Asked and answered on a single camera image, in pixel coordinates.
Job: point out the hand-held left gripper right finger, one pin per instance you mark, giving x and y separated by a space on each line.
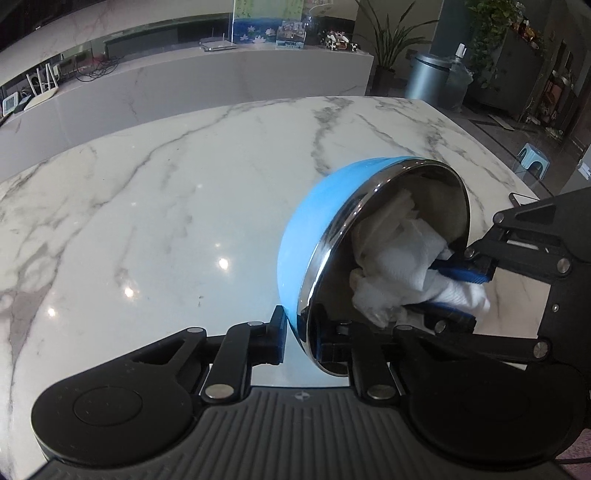
320 339

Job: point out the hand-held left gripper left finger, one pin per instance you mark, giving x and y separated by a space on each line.
280 344

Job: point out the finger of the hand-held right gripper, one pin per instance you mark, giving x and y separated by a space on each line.
450 316
466 272

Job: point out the white cloth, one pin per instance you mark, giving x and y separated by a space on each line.
406 258

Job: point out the blue steel bowl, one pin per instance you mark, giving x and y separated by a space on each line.
314 217

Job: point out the blue plastic stool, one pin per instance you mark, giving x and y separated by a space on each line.
533 159

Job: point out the clear plastic water jug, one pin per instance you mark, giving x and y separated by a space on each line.
458 81

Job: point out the grey trash can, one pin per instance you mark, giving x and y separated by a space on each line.
427 78

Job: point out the grey cabinet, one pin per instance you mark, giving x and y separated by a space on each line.
510 78

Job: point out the dark wooden shelf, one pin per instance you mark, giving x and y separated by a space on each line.
558 92

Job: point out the potted green plant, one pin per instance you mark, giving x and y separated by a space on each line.
383 76

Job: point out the hanging green plant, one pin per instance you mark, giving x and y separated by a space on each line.
494 32

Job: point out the cow figurines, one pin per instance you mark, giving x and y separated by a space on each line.
339 41

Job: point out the small photo card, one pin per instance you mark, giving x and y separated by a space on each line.
291 37

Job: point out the silver flat router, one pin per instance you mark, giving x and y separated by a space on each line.
217 45

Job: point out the white router with antennas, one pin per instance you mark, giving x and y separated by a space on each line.
41 98

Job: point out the white thermometer display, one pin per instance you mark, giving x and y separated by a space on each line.
9 105

